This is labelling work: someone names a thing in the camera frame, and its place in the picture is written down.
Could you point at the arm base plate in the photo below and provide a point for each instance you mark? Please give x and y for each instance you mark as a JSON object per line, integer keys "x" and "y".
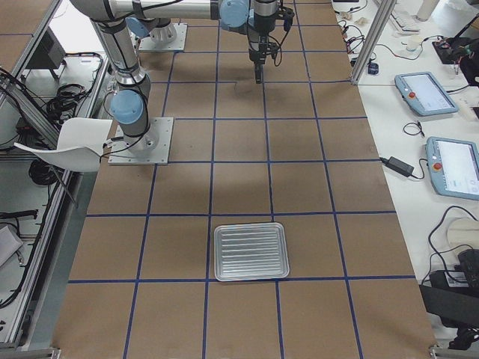
{"x": 153, "y": 148}
{"x": 178, "y": 45}

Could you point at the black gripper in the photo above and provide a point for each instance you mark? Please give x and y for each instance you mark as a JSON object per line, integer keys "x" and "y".
{"x": 257, "y": 45}

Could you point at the aluminium frame post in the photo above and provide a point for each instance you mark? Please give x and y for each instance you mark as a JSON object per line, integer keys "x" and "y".
{"x": 373, "y": 35}

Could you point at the near teach pendant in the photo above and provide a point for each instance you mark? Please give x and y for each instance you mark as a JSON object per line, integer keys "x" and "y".
{"x": 453, "y": 167}

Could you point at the white paper cup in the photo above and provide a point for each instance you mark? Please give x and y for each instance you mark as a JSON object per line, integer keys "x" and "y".
{"x": 413, "y": 43}

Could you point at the blue checkered connector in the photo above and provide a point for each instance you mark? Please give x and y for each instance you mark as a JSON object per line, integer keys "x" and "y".
{"x": 373, "y": 68}

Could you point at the white plastic chair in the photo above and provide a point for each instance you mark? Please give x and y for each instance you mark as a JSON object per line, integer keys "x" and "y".
{"x": 80, "y": 145}

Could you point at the teach pendant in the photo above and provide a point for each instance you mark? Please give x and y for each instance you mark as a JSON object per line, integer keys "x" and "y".
{"x": 453, "y": 167}
{"x": 424, "y": 95}

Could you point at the black power adapter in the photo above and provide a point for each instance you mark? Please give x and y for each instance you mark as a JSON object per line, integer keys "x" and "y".
{"x": 398, "y": 166}

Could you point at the far teach pendant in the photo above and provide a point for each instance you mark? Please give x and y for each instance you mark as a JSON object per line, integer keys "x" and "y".
{"x": 424, "y": 95}

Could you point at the silver ribbed metal tray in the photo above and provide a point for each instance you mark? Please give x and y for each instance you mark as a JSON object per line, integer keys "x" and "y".
{"x": 250, "y": 252}

